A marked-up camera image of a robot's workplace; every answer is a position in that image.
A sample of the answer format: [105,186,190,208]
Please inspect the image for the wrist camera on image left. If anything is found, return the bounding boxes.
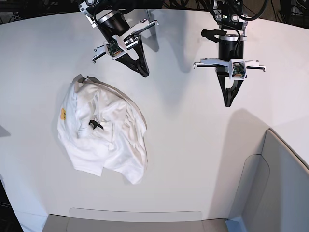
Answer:
[103,35,128,60]

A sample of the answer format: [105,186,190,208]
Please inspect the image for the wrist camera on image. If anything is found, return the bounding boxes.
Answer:
[103,35,128,60]
[228,59,247,81]

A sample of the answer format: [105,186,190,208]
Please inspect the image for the grey side panel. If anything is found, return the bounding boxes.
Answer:
[225,130,309,232]

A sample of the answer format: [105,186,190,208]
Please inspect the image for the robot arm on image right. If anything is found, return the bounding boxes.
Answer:
[193,0,268,107]

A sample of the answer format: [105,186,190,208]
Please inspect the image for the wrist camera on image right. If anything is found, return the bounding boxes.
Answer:
[228,59,247,81]

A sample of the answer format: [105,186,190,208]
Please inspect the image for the white printed t-shirt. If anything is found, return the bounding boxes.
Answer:
[57,75,148,184]

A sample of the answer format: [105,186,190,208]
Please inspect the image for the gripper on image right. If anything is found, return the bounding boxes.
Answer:
[193,35,266,107]

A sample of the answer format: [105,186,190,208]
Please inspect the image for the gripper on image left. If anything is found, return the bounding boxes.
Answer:
[92,13,159,78]

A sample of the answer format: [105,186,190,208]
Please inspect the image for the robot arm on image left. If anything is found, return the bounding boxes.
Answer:
[78,0,159,77]

